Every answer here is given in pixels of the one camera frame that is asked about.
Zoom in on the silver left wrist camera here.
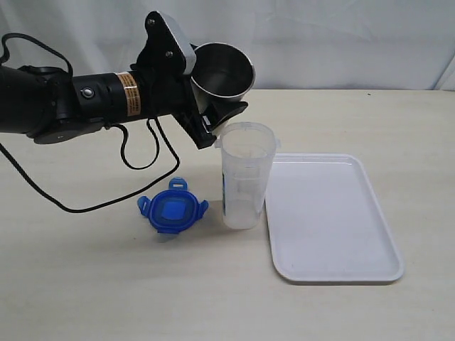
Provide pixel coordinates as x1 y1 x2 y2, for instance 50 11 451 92
136 11 197 76

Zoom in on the blue plastic lid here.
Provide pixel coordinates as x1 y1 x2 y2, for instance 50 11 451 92
136 177 209 239

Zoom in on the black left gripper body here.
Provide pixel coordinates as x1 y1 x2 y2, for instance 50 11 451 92
136 70 216 149

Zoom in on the white plastic tray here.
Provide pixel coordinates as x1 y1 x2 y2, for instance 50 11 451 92
265 153 405 285

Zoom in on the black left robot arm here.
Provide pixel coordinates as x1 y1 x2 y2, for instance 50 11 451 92
1 65 247 149

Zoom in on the clear plastic tall container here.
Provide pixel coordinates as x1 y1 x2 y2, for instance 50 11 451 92
214 122 279 230

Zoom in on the stainless steel cup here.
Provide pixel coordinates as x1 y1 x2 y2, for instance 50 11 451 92
191 42 255 116

